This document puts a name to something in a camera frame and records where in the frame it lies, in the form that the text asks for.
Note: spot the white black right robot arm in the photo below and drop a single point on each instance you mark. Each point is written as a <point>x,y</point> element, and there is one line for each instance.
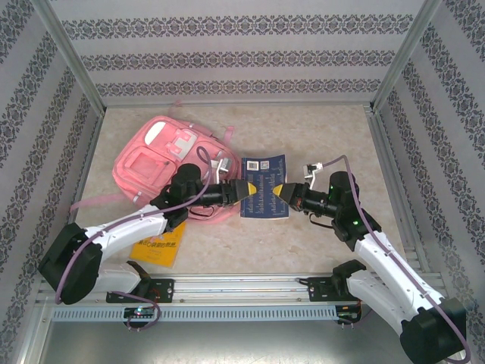
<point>379,258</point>

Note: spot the grey metal sheet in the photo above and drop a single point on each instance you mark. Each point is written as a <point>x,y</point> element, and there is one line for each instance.
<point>242,345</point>

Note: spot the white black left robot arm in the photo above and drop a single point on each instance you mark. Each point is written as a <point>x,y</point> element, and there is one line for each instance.
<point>125,231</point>

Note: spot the yellow book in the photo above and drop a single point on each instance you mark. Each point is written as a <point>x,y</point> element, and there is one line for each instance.
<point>159,250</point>

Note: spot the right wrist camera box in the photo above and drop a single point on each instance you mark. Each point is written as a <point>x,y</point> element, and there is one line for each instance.
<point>312,170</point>

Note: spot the dark blue book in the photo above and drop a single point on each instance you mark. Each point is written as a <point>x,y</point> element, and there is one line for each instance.
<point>265,170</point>

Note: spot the aluminium table side rail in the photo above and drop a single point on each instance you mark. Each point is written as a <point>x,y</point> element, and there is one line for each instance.
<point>90,151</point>
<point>390,170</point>

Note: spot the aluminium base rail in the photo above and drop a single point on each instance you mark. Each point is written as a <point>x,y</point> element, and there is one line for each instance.
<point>242,288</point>

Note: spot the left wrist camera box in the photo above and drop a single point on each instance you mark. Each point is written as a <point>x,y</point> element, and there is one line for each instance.
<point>223,167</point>

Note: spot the aluminium frame post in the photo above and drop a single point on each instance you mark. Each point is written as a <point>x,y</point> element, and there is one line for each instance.
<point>72,57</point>
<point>405,57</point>

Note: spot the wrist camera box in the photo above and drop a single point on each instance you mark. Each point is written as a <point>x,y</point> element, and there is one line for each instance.
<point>223,167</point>
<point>312,170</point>

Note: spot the pink backpack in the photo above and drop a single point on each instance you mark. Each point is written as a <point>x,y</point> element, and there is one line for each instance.
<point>151,151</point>

